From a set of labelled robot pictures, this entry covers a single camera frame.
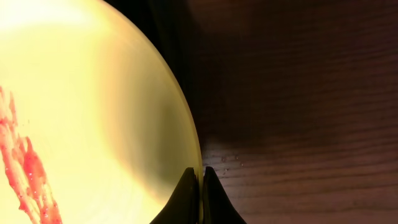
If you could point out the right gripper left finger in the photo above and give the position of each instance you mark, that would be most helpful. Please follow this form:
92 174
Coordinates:
182 206

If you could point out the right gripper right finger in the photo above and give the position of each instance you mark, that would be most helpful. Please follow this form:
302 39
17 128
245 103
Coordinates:
217 208

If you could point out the yellow plate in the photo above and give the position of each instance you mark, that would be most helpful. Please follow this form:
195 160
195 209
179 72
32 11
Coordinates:
101 107

